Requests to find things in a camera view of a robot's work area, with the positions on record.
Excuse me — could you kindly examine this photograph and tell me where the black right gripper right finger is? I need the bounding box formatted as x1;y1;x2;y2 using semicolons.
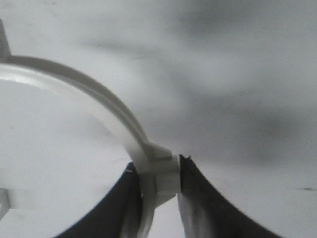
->
177;155;278;238

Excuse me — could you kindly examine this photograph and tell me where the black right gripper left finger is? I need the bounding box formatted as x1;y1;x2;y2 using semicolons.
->
58;163;142;238

